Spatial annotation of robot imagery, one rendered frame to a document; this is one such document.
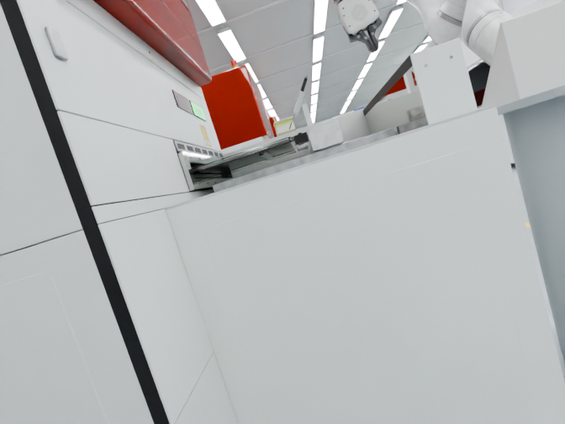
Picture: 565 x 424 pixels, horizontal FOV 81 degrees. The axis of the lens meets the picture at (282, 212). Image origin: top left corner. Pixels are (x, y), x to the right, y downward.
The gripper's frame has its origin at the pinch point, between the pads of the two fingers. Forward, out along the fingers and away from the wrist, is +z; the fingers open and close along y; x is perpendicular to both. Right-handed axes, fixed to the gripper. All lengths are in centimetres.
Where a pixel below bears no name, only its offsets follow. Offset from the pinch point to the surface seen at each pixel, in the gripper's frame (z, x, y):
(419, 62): 16.5, -40.0, -7.2
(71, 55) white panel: -7, -59, -58
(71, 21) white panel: -14, -56, -56
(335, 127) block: 17.7, -21.7, -24.2
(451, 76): 21.8, -40.0, -3.3
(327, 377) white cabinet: 61, -46, -51
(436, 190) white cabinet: 38, -46, -17
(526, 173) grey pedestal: 53, -14, 15
